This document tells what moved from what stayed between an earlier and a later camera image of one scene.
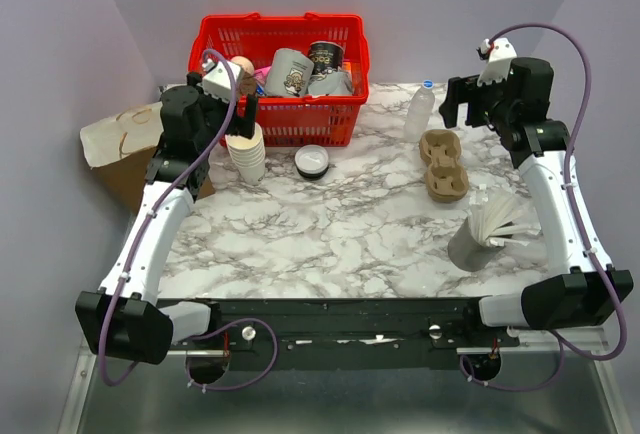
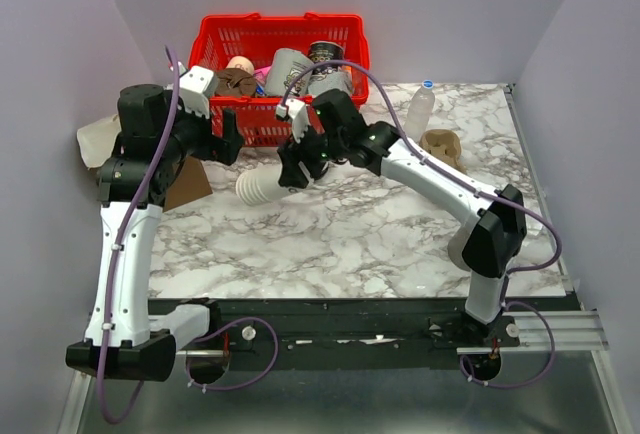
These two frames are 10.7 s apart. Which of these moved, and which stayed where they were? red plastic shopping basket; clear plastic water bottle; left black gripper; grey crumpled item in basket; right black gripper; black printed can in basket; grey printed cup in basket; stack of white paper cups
Moved: stack of white paper cups; left black gripper; right black gripper
Stayed: grey crumpled item in basket; grey printed cup in basket; red plastic shopping basket; black printed can in basket; clear plastic water bottle
